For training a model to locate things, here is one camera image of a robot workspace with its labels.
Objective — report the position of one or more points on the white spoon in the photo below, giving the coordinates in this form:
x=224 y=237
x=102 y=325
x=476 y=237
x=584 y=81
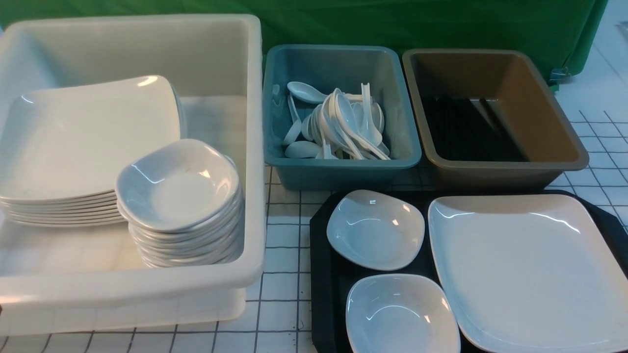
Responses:
x=346 y=118
x=302 y=150
x=305 y=92
x=369 y=129
x=340 y=137

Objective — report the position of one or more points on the white bowl tray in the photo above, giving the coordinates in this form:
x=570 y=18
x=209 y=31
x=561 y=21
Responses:
x=400 y=313
x=376 y=231

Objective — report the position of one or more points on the large white square plate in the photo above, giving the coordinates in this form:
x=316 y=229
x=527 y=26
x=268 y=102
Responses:
x=529 y=274

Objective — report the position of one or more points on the black serving tray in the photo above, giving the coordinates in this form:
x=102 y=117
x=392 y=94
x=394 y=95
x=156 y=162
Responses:
x=332 y=276

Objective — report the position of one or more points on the teal plastic bin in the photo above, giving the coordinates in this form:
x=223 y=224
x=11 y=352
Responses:
x=329 y=67

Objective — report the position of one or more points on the stack of white bowls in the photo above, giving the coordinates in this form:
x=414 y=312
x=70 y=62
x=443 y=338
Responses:
x=184 y=205

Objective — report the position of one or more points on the pile of black chopsticks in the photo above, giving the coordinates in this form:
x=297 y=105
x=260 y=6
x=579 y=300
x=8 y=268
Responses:
x=463 y=131

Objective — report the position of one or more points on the brown plastic bin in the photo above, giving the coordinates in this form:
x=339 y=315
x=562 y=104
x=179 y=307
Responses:
x=524 y=103

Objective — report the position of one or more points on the large white plastic tub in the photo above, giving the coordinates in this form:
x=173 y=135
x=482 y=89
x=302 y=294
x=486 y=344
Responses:
x=56 y=280

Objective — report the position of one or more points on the stack of white square plates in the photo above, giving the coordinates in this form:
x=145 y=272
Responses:
x=62 y=149

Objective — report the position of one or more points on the metal binder clip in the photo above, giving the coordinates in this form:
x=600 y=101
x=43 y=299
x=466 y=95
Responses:
x=559 y=75

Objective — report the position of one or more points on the green cloth backdrop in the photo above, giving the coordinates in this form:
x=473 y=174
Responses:
x=555 y=34

